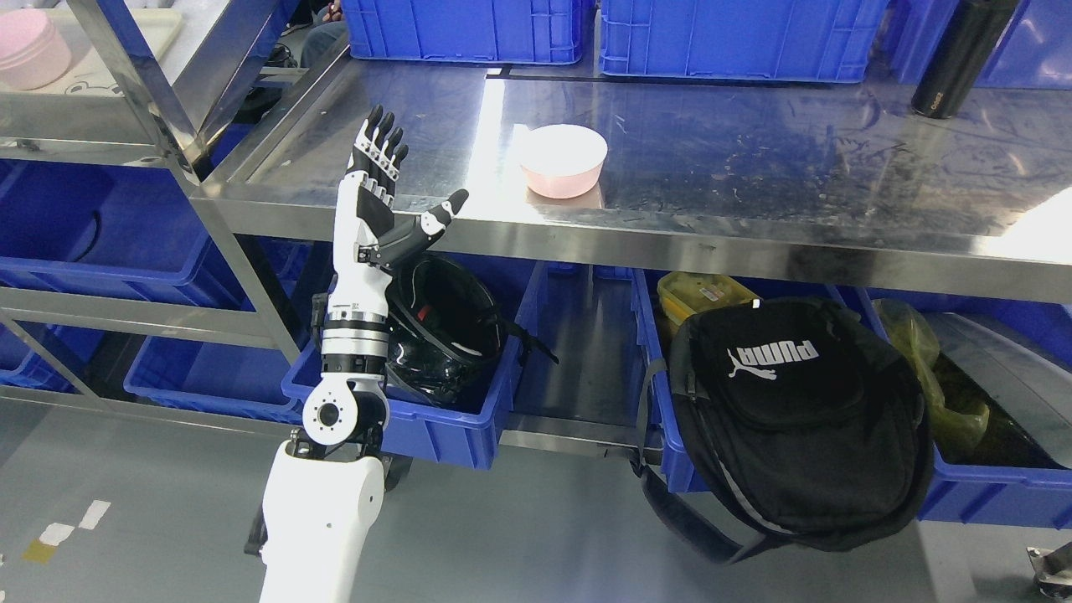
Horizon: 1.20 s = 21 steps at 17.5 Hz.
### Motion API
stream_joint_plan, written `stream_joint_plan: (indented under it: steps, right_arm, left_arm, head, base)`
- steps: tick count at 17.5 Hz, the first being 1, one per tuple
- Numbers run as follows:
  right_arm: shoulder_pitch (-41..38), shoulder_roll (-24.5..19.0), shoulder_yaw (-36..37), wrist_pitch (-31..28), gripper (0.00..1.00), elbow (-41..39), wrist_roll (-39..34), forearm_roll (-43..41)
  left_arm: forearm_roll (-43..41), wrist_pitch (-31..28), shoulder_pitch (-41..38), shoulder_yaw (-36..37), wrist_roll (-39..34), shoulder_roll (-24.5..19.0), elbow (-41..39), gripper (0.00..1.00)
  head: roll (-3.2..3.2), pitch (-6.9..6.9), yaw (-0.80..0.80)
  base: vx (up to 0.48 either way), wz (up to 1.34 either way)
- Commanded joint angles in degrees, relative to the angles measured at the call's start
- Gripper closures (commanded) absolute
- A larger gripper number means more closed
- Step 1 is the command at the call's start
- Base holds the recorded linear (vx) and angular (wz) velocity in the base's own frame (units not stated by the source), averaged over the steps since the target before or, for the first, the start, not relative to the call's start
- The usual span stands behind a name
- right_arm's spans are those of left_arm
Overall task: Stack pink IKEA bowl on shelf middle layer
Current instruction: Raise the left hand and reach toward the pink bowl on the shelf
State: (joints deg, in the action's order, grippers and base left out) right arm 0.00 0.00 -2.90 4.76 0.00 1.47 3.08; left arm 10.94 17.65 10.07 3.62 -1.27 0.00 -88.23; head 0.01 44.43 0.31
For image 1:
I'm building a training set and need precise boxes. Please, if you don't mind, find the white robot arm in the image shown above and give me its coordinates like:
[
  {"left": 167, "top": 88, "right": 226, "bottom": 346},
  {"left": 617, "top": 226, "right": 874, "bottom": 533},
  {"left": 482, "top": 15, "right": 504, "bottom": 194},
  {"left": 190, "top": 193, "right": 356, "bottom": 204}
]
[{"left": 258, "top": 286, "right": 389, "bottom": 602}]

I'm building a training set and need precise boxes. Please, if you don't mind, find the blue crate on table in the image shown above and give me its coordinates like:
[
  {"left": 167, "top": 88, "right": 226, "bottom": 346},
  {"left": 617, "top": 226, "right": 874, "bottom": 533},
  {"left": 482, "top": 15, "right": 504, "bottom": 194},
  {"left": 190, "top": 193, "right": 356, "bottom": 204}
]
[
  {"left": 600, "top": 1, "right": 888, "bottom": 84},
  {"left": 341, "top": 1, "right": 595, "bottom": 65}
]

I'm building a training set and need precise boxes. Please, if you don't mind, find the blue bin holding helmet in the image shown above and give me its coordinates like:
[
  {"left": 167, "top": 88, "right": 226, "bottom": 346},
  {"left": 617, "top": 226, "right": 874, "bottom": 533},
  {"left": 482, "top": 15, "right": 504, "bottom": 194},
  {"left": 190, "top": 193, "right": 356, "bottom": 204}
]
[{"left": 283, "top": 255, "right": 550, "bottom": 469}]

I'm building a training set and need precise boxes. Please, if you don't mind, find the steel shelf rack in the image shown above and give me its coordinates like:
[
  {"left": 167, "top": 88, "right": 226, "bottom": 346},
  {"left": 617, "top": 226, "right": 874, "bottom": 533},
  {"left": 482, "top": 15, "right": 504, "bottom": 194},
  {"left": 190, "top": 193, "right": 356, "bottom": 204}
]
[{"left": 3, "top": 1, "right": 322, "bottom": 421}]

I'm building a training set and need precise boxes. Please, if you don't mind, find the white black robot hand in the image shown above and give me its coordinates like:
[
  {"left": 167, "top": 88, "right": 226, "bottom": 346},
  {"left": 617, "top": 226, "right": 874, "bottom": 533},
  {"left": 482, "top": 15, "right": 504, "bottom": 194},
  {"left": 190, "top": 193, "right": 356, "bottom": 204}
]
[{"left": 332, "top": 106, "right": 470, "bottom": 297}]

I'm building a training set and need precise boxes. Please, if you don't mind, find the pink ikea bowl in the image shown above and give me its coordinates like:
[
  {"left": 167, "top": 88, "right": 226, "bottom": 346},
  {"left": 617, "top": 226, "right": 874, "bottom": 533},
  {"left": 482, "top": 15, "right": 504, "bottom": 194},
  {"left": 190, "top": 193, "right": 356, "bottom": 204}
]
[{"left": 518, "top": 126, "right": 609, "bottom": 198}]

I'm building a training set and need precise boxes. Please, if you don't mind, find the black motorcycle helmet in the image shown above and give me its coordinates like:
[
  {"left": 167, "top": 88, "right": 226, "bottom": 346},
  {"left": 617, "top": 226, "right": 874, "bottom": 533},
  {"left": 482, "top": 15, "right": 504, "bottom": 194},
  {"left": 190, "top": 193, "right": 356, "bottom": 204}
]
[{"left": 386, "top": 252, "right": 560, "bottom": 407}]

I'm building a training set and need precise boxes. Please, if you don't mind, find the stack of pink bowls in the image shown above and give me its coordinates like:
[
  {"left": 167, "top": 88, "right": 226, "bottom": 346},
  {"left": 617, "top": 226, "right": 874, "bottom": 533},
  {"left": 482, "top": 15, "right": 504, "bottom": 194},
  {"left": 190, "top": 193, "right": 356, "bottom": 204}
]
[{"left": 1, "top": 8, "right": 73, "bottom": 90}]

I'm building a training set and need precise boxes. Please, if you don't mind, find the black puma backpack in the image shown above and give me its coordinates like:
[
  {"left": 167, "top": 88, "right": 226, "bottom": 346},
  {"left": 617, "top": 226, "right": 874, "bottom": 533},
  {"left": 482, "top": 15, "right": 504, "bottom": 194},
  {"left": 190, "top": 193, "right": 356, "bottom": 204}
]
[{"left": 629, "top": 296, "right": 935, "bottom": 565}]

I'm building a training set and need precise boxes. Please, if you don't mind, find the blue bin under backpack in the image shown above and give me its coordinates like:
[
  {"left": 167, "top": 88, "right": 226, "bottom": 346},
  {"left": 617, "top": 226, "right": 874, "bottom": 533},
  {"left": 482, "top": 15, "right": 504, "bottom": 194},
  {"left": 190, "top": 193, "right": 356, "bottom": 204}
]
[{"left": 647, "top": 277, "right": 1071, "bottom": 529}]

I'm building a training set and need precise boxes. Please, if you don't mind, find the beige bear tray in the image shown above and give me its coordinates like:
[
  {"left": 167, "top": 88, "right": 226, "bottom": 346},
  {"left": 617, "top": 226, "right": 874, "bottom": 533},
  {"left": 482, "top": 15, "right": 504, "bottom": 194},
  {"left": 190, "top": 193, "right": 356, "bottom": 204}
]
[{"left": 39, "top": 8, "right": 185, "bottom": 98}]

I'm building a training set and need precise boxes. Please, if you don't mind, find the blue crate on table right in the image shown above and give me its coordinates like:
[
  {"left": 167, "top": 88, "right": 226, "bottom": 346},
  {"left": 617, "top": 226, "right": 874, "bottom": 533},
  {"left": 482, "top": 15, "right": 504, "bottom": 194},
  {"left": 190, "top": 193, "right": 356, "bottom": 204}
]
[{"left": 600, "top": 1, "right": 888, "bottom": 84}]

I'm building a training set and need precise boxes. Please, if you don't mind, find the blue bin with cable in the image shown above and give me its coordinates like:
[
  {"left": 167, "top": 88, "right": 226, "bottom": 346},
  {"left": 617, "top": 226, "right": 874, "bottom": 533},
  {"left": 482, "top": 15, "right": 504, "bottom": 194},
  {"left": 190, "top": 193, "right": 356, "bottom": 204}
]
[{"left": 1, "top": 160, "right": 245, "bottom": 309}]

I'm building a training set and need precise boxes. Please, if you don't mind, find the steel work table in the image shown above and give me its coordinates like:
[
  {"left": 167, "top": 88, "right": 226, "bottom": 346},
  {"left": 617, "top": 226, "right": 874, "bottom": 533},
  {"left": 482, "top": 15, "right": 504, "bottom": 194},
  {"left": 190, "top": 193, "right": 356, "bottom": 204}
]
[{"left": 208, "top": 56, "right": 1071, "bottom": 304}]

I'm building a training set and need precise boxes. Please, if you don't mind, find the yellow food container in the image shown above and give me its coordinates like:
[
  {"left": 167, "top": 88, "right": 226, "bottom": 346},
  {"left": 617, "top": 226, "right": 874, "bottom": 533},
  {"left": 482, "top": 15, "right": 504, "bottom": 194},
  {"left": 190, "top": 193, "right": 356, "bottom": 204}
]
[{"left": 656, "top": 271, "right": 760, "bottom": 326}]

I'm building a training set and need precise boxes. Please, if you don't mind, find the blue bin lower shelf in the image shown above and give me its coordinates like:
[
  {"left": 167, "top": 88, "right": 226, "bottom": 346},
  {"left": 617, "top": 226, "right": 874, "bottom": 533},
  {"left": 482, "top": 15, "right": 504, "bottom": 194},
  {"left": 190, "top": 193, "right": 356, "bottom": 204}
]
[{"left": 123, "top": 337, "right": 302, "bottom": 425}]

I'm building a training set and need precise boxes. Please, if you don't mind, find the olive green bag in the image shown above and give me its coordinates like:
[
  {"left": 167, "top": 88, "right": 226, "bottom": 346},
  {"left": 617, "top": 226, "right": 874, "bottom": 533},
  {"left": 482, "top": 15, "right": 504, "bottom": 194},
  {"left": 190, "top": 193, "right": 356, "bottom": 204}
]
[{"left": 872, "top": 297, "right": 991, "bottom": 462}]

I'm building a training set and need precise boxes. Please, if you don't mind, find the blue crate on table left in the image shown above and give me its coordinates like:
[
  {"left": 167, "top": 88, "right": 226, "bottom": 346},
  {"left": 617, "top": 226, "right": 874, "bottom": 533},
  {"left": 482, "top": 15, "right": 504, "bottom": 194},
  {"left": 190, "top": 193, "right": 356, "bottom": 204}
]
[{"left": 341, "top": 1, "right": 595, "bottom": 65}]

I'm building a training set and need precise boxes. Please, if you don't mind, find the black thermos bottle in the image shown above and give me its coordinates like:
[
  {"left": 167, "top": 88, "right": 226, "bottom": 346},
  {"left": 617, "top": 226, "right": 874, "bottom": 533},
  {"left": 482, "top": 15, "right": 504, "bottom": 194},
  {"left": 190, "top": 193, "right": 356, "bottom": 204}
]
[{"left": 910, "top": 1, "right": 1021, "bottom": 120}]

